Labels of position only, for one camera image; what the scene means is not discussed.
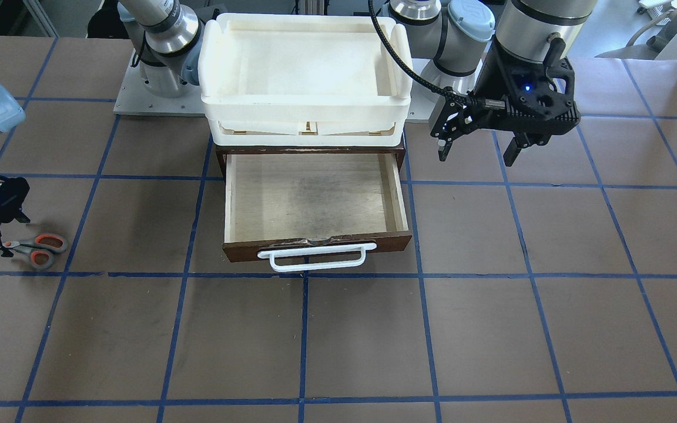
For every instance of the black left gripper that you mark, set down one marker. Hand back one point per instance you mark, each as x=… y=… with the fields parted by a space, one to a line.
x=496 y=79

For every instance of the grey orange scissors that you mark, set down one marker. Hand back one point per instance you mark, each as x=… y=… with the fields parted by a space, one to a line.
x=39 y=250

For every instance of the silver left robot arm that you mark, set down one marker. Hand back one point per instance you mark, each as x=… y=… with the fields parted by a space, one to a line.
x=454 y=35

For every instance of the light wooden drawer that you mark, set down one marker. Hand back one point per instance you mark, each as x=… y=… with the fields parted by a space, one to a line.
x=285 y=205

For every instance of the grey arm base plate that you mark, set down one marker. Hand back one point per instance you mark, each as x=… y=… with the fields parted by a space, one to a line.
x=155 y=91
x=423 y=101

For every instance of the dark brown wooden cabinet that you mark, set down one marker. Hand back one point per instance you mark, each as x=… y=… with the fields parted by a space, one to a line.
x=398 y=150

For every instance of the white foam tray box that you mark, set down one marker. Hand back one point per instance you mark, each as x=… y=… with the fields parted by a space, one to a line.
x=304 y=80

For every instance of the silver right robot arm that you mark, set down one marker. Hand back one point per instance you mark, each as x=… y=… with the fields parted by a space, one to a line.
x=56 y=99

